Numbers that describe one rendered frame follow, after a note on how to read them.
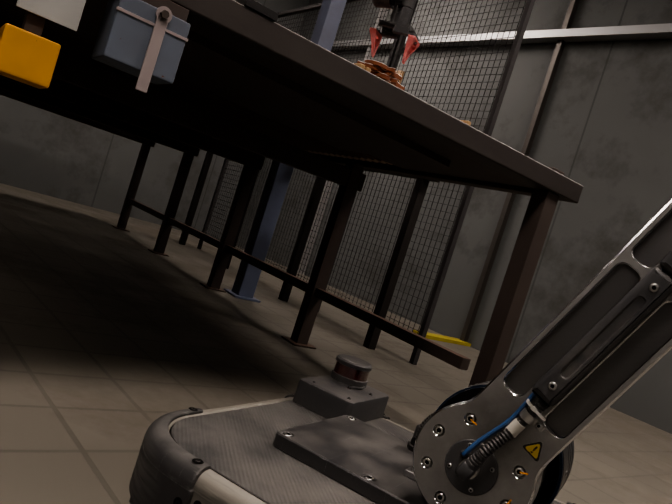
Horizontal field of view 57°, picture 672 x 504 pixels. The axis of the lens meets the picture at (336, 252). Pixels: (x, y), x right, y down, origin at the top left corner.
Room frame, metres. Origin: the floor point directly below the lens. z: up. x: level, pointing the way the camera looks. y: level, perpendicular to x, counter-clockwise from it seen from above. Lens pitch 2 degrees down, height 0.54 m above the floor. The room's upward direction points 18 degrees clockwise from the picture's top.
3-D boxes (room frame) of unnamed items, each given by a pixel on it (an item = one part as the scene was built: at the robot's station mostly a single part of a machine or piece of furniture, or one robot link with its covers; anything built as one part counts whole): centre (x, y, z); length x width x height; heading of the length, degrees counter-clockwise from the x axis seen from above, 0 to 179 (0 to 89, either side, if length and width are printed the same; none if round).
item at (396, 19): (1.84, 0.03, 1.18); 0.10 x 0.07 x 0.07; 70
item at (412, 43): (1.83, 0.00, 1.11); 0.07 x 0.07 x 0.09; 70
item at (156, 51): (1.19, 0.47, 0.77); 0.14 x 0.11 x 0.18; 126
